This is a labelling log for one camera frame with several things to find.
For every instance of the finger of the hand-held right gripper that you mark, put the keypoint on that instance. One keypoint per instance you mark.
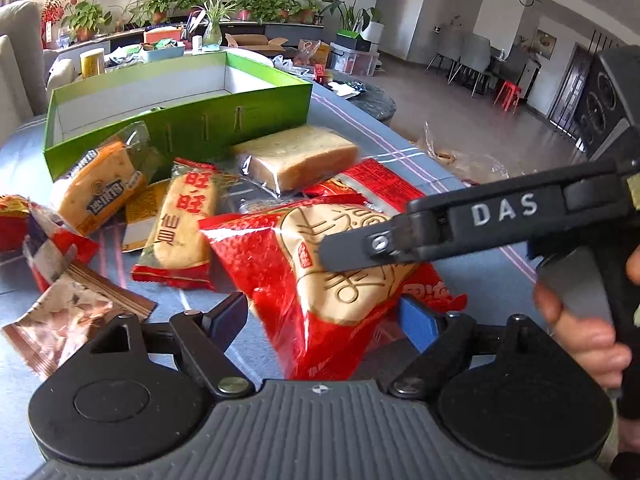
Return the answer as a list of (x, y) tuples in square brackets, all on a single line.
[(360, 250)]

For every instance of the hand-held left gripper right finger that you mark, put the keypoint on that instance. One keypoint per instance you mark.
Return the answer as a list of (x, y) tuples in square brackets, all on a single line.
[(417, 317)]

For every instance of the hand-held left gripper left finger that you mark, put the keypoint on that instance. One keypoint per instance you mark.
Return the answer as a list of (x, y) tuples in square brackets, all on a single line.
[(227, 316)]

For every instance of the large red snack packet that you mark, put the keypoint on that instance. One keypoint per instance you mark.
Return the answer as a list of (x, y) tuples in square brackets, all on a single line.
[(280, 270), (380, 180)]

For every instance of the clear bread slice packet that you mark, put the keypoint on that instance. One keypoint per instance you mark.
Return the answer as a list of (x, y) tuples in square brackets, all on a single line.
[(295, 155)]

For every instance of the brown snack packet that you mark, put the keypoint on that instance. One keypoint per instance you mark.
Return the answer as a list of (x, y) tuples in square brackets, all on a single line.
[(70, 310)]

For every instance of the green cardboard box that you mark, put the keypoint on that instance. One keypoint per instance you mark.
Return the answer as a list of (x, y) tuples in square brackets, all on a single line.
[(200, 120)]

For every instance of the small red snack packet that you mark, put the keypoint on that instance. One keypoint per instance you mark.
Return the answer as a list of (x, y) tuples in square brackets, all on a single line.
[(12, 222)]

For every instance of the person's right hand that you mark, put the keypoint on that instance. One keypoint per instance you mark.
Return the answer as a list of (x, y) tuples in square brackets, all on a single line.
[(585, 335)]

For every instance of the blue striped tablecloth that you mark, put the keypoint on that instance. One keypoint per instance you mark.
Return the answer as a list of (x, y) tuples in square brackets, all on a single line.
[(490, 300)]

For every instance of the red yellow rice cracker packet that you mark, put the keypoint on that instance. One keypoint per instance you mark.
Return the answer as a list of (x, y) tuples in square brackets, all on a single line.
[(182, 230)]

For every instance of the red stool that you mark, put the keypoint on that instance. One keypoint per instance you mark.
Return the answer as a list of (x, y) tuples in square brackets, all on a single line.
[(509, 95)]

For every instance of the yellow snack packet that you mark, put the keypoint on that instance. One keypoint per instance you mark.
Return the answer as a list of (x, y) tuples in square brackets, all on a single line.
[(140, 215)]

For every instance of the round dark coffee table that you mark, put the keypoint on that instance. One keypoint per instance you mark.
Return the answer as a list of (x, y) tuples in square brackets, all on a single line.
[(372, 100)]

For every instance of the grey dining chair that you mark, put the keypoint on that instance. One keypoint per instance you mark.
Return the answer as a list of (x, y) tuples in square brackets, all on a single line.
[(475, 57)]

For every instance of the orange cracker packet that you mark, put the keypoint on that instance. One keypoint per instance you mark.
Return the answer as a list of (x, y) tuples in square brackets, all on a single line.
[(95, 185)]

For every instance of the crumpled red white wrapper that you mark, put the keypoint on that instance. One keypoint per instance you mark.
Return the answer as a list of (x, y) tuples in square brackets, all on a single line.
[(55, 245)]

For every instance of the clear storage bin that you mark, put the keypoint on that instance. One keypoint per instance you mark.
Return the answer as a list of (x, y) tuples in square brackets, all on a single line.
[(352, 62)]

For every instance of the green black box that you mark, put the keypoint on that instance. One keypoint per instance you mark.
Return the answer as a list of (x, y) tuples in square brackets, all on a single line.
[(352, 40)]

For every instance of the large plant in white pot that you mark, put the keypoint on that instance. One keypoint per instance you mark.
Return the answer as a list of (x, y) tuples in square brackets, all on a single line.
[(372, 27)]

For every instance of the open brown cardboard box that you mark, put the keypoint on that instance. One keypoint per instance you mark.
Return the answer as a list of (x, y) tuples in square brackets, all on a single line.
[(255, 42)]

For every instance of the potted green plant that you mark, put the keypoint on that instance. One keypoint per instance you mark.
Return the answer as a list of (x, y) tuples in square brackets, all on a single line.
[(307, 10), (157, 7), (85, 20), (245, 7)]

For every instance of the white cup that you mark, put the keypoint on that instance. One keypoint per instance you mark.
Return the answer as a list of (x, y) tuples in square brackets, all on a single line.
[(197, 43)]

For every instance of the spider plant in glass vase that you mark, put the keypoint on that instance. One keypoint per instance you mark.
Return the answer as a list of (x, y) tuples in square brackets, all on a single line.
[(212, 22)]

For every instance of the teal basket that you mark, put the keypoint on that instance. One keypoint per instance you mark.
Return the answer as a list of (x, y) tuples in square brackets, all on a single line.
[(162, 51)]

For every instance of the yellow can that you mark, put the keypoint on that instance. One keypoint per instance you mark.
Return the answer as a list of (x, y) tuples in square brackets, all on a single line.
[(92, 62)]

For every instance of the orange box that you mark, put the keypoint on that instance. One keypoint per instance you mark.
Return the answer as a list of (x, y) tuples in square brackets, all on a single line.
[(160, 35)]

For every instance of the grey sofa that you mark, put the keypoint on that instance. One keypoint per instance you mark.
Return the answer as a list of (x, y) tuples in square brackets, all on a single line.
[(17, 60)]

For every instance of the red flower decoration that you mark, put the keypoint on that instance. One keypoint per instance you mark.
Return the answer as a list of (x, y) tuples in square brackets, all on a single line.
[(52, 7)]

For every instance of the framed wall picture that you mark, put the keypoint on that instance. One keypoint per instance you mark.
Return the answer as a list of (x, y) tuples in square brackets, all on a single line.
[(544, 42)]

